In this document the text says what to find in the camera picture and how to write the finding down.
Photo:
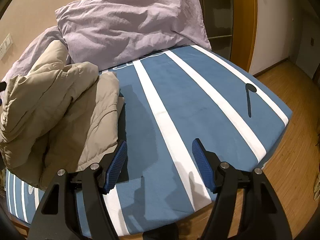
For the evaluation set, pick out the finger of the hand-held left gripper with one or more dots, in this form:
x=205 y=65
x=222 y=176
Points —
x=2 y=86

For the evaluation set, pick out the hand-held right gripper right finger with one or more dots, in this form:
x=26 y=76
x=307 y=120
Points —
x=201 y=162

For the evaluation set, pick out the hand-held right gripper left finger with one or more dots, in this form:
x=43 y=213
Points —
x=116 y=165

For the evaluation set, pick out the beige puffer jacket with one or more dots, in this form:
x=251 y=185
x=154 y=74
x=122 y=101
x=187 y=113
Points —
x=62 y=115

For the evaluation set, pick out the blue white striped bed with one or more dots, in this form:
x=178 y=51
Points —
x=200 y=100

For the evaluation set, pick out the large purple pillow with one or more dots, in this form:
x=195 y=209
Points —
x=130 y=22

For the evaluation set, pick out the white wall socket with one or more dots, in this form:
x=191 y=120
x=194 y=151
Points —
x=2 y=53

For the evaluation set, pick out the white wall switch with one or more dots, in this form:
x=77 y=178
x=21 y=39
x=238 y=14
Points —
x=6 y=41

